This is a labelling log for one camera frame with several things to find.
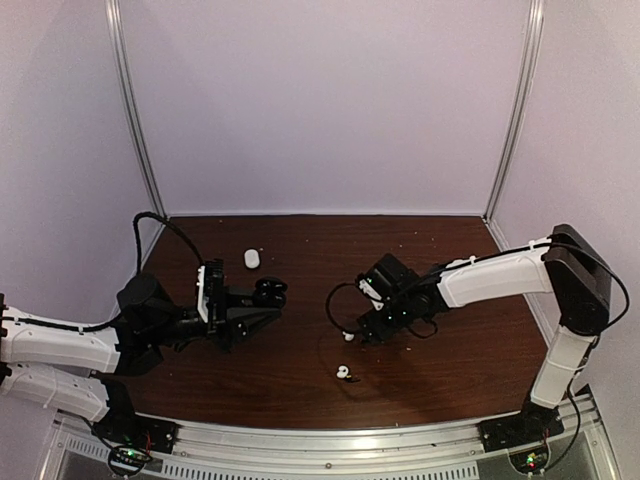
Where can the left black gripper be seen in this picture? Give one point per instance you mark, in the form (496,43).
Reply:
(233,326)

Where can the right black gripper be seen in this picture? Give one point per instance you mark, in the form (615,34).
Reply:
(372,329)

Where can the black round charging case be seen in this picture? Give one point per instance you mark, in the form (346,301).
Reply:
(270,292)

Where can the white charging case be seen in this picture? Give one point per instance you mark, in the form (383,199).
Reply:
(252,259)

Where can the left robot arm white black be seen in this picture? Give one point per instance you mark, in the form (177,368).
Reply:
(37,353)

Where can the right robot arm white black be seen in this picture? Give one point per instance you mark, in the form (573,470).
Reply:
(563,264)

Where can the left circuit board with leds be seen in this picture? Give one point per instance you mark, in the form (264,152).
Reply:
(123,460)

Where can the circuit board with leds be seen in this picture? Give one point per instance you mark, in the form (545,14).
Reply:
(123,460)
(529,462)

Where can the right circuit board with leds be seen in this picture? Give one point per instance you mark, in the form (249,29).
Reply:
(529,462)

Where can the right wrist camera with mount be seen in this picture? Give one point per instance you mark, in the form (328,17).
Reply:
(371,294)

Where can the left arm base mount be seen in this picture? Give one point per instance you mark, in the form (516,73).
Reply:
(142,432)

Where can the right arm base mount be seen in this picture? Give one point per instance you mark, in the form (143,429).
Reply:
(516,430)

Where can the right aluminium frame post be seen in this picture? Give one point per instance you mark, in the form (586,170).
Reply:
(528,65)

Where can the aluminium frame post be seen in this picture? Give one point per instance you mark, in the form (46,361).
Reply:
(117,35)
(528,65)

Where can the left aluminium frame post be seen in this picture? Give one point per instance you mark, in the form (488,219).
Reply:
(117,35)

